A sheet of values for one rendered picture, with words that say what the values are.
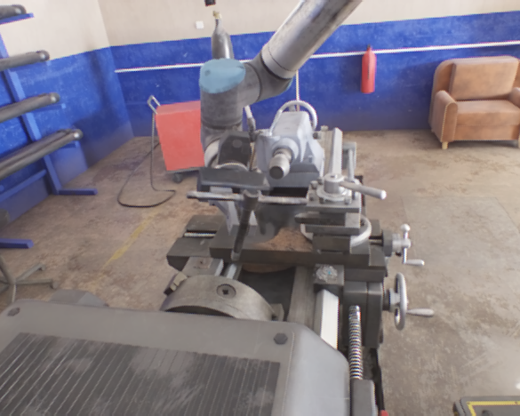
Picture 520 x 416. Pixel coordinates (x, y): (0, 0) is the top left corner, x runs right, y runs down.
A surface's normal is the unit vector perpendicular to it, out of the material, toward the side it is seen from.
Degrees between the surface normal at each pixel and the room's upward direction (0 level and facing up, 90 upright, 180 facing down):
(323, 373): 45
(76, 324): 0
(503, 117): 90
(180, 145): 90
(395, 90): 90
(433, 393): 0
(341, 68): 90
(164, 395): 0
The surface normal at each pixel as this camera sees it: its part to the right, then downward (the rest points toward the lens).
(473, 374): -0.10, -0.87
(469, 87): -0.26, 0.63
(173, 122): 0.15, 0.48
